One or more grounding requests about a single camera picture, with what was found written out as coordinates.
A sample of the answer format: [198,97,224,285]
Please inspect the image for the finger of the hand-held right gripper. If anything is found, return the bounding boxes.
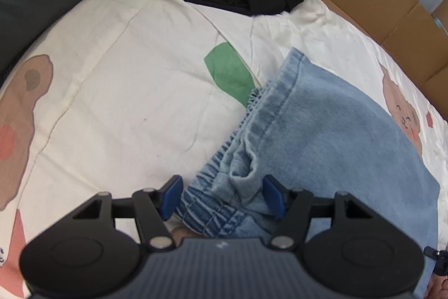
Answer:
[423,246,448,277]

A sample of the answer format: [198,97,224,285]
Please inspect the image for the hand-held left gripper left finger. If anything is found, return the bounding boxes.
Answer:
[72,174,185,249]

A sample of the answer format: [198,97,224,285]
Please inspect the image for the cream bear print bed sheet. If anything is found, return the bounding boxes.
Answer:
[0,0,448,299]

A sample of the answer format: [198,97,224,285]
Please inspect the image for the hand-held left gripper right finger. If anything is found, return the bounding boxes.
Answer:
[262,175,377,249]

